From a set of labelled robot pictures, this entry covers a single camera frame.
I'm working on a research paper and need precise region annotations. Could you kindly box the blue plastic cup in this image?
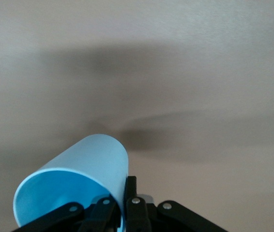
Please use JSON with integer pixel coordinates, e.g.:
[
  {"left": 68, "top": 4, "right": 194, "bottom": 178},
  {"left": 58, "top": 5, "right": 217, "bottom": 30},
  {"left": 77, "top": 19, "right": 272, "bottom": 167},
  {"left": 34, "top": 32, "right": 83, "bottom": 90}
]
[{"left": 13, "top": 133, "right": 130, "bottom": 229}]

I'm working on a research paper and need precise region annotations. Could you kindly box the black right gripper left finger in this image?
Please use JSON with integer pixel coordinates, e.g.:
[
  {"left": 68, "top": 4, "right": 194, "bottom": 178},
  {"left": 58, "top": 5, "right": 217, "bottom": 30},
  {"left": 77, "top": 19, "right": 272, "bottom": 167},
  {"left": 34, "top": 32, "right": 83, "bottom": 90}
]
[{"left": 11, "top": 197, "right": 118, "bottom": 232}]

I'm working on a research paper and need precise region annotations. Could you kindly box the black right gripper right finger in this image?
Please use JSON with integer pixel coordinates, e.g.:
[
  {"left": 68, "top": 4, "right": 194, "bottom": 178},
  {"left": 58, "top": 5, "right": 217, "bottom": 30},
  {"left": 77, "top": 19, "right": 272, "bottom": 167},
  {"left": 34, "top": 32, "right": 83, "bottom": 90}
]
[{"left": 124, "top": 175, "right": 228, "bottom": 232}]

